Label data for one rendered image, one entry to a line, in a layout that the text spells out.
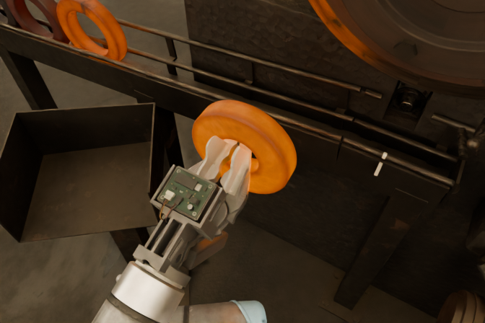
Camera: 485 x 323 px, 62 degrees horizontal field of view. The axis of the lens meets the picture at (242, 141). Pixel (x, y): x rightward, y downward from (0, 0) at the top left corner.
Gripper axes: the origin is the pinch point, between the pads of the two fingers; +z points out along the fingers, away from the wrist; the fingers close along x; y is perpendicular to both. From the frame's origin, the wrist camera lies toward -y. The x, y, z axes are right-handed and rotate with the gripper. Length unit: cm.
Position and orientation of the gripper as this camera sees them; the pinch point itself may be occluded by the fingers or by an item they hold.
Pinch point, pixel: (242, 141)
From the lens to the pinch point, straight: 56.1
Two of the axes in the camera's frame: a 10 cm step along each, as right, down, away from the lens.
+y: -1.6, -4.3, -8.9
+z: 4.7, -8.2, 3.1
